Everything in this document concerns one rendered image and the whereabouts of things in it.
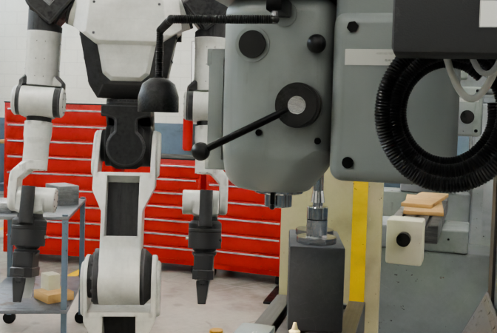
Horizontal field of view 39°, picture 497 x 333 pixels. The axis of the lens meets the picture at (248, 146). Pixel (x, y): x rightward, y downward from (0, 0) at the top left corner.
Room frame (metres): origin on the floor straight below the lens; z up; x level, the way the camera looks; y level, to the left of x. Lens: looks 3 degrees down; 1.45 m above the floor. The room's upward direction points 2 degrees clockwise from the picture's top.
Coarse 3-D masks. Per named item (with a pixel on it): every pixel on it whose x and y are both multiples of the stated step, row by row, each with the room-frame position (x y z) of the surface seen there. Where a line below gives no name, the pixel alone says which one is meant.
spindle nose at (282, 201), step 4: (268, 196) 1.21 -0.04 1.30; (276, 196) 1.20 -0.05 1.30; (280, 196) 1.20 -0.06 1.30; (284, 196) 1.20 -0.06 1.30; (288, 196) 1.21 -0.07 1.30; (268, 200) 1.21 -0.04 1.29; (276, 200) 1.20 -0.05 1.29; (280, 200) 1.20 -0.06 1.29; (284, 200) 1.20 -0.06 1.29; (288, 200) 1.21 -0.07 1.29; (268, 204) 1.21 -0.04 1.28; (276, 204) 1.20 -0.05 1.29; (280, 204) 1.20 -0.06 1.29; (284, 204) 1.20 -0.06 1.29; (288, 204) 1.21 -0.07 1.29
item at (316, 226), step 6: (312, 216) 1.56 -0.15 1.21; (318, 216) 1.56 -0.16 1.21; (324, 216) 1.56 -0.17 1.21; (312, 222) 1.56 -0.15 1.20; (318, 222) 1.56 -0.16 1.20; (324, 222) 1.56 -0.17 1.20; (306, 228) 1.58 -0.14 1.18; (312, 228) 1.56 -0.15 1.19; (318, 228) 1.56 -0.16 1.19; (324, 228) 1.57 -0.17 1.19; (306, 234) 1.58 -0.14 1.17; (312, 234) 1.56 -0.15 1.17; (318, 234) 1.56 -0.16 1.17; (324, 234) 1.57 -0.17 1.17
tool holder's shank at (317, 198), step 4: (320, 180) 1.57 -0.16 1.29; (316, 184) 1.57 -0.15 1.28; (320, 184) 1.57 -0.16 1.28; (316, 188) 1.57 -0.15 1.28; (320, 188) 1.57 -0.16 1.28; (312, 192) 1.58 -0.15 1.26; (316, 192) 1.57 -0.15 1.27; (320, 192) 1.57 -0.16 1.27; (312, 196) 1.58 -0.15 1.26; (316, 196) 1.57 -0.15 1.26; (320, 196) 1.57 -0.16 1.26; (312, 200) 1.58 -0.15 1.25; (316, 200) 1.57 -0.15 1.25; (320, 200) 1.57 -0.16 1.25; (324, 200) 1.58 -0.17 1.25; (316, 204) 1.57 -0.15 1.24; (320, 204) 1.57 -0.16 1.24
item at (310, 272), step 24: (288, 240) 1.68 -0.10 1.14; (312, 240) 1.54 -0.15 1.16; (336, 240) 1.57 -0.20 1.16; (288, 264) 1.61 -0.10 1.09; (312, 264) 1.52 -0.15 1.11; (336, 264) 1.52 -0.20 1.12; (288, 288) 1.53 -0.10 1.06; (312, 288) 1.52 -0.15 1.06; (336, 288) 1.52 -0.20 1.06; (288, 312) 1.53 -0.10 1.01; (312, 312) 1.52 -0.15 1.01; (336, 312) 1.52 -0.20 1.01
